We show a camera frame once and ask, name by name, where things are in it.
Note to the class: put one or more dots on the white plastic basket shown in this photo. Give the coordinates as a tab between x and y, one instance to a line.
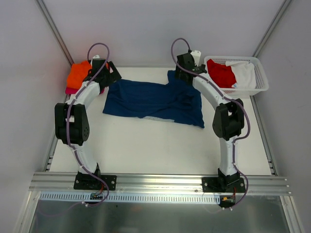
260	76

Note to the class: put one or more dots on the orange folded t shirt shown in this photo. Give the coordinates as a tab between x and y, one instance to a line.
77	74

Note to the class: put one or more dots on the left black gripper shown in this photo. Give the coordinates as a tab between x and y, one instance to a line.
113	73

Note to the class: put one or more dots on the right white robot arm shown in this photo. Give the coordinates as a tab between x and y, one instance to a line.
227	124

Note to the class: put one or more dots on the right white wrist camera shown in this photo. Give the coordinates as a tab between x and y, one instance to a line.
196	56

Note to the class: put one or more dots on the aluminium mounting rail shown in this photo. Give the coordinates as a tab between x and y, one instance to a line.
161	184

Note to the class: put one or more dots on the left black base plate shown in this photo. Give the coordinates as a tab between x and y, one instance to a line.
87	182

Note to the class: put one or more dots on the red t shirt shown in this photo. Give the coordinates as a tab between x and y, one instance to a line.
222	75

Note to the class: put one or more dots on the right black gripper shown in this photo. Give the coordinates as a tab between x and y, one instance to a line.
181	74

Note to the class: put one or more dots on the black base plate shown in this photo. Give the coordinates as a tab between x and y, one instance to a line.
216	184
87	182

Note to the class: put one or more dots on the white slotted cable duct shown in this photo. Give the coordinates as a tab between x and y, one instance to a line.
128	197

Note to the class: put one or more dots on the blue t shirt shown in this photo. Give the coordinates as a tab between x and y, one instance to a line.
175	101

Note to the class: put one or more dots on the pink folded t shirt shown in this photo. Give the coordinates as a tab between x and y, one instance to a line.
70	91

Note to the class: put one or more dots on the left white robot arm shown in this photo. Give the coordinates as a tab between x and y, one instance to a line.
72	126

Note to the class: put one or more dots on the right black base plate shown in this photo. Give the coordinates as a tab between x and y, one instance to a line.
216	184

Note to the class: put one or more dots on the white t shirt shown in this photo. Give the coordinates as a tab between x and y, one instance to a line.
244	73

